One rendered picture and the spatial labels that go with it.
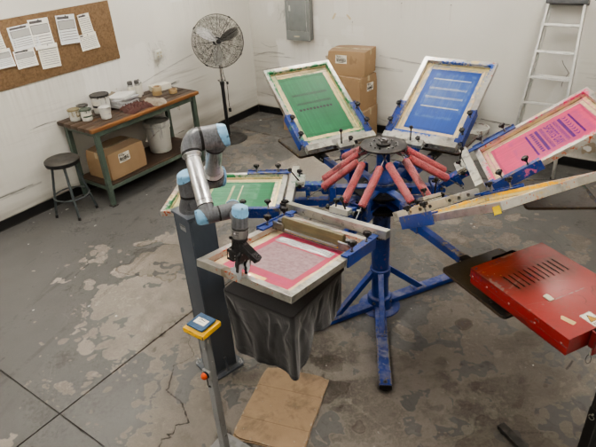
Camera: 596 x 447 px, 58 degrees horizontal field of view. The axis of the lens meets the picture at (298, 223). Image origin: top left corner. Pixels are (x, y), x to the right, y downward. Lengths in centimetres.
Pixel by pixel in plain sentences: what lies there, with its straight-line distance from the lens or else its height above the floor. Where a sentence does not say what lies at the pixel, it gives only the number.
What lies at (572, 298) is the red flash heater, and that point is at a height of 110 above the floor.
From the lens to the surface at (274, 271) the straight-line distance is 264.
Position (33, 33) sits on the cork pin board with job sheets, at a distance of 605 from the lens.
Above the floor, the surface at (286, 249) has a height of 106.
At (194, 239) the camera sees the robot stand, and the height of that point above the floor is 106.
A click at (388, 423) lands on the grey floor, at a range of 338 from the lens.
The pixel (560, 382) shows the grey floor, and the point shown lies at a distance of 383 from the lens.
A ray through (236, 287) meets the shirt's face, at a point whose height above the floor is 95.
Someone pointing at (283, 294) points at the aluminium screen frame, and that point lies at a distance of 239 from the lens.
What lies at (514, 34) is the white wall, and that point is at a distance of 650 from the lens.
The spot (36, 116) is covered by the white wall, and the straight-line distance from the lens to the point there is 613.
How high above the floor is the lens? 261
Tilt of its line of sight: 30 degrees down
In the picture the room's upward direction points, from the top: 4 degrees counter-clockwise
